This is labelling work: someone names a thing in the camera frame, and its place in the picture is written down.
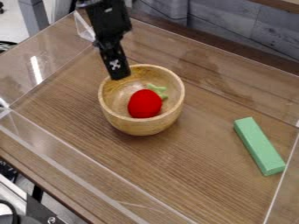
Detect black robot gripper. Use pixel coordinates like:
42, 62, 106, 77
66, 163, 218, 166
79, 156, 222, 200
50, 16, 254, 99
85, 0, 132, 81

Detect light wooden bowl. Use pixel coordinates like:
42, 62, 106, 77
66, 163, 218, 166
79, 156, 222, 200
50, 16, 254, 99
97, 64, 185, 136

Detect red felt strawberry toy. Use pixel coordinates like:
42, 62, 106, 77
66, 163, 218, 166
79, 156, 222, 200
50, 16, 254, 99
126, 84, 168, 118

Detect green rectangular block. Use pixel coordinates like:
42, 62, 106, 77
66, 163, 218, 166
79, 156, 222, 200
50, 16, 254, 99
233, 117, 285, 176

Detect clear acrylic corner bracket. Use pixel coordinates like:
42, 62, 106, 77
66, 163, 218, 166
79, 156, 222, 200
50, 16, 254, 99
73, 10, 95, 42

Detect clear acrylic tray wall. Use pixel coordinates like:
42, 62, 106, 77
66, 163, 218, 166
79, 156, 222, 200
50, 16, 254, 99
0, 14, 299, 224

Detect black cable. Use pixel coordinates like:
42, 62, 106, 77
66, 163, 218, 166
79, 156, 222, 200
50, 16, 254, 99
0, 199, 19, 224

